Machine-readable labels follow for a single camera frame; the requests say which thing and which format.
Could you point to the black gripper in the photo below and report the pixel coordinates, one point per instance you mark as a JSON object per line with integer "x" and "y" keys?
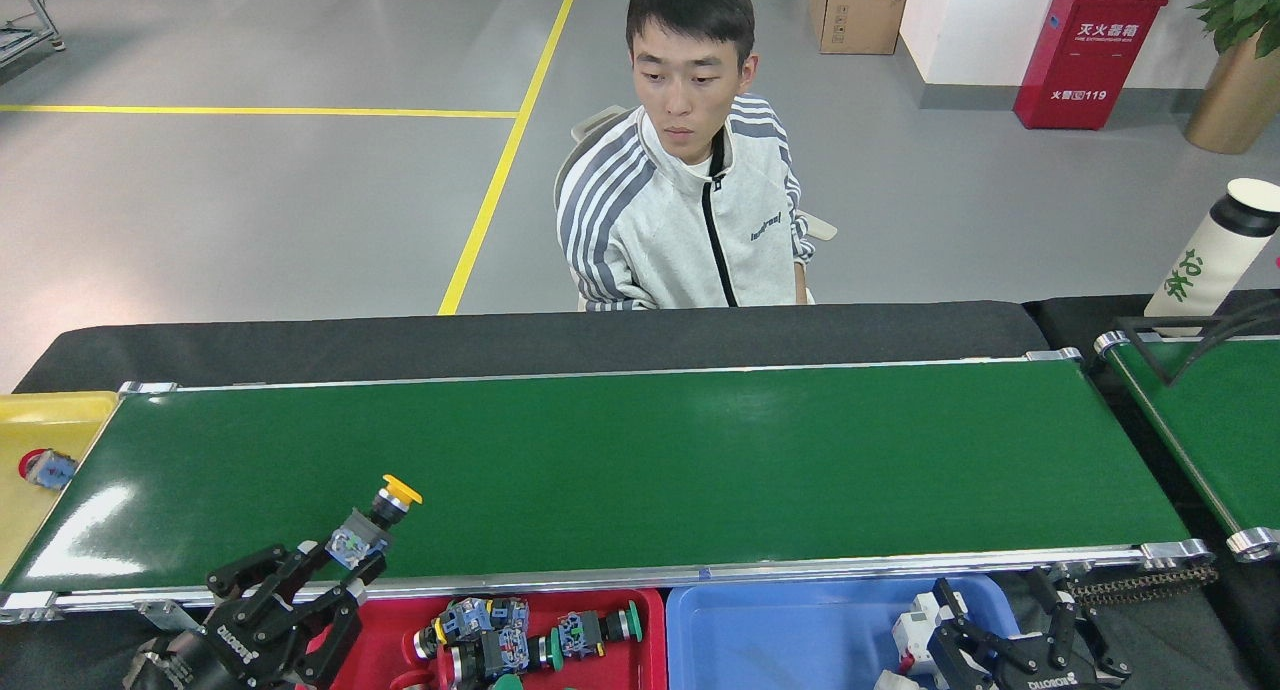
{"x": 1050, "y": 680}
{"x": 245, "y": 655}

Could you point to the yellow mushroom push button switch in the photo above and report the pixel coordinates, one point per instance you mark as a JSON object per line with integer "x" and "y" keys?
{"x": 355, "y": 545}

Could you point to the person's left forearm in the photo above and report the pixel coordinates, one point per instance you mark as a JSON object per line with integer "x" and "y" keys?
{"x": 801, "y": 282}

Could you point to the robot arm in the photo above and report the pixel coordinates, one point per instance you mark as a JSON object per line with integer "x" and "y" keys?
{"x": 165, "y": 665}

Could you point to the blue plastic tray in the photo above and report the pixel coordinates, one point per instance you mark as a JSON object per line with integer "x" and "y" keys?
{"x": 780, "y": 640}

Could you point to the green feeder conveyor belt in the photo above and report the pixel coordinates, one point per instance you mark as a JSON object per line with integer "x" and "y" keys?
{"x": 1220, "y": 440}

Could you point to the yellow plastic tray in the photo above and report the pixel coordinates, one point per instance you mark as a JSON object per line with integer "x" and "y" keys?
{"x": 60, "y": 420}

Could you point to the red plastic tray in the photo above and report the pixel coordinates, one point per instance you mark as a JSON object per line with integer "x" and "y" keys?
{"x": 600, "y": 678}

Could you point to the long green conveyor belt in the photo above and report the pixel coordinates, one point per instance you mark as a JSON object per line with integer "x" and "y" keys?
{"x": 700, "y": 470}

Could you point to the white bottle with black lid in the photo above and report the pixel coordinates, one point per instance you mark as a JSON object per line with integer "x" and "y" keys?
{"x": 1210, "y": 250}

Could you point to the grey office chair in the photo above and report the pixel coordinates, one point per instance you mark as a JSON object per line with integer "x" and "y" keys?
{"x": 820, "y": 227}

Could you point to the person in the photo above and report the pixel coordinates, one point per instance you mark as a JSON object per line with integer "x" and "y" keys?
{"x": 680, "y": 230}

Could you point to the green plant in gold pot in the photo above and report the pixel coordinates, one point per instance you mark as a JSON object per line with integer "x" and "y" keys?
{"x": 1235, "y": 105}

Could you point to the red fire extinguisher cabinet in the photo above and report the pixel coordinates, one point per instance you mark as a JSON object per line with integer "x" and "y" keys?
{"x": 1090, "y": 60}

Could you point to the cardboard box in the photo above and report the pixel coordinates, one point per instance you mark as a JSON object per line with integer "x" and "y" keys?
{"x": 860, "y": 15}

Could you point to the black guide frame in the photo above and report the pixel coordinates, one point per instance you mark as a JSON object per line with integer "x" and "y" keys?
{"x": 1141, "y": 352}

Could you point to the silver metal cart frame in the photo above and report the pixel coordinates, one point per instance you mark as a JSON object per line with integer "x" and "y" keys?
{"x": 40, "y": 10}

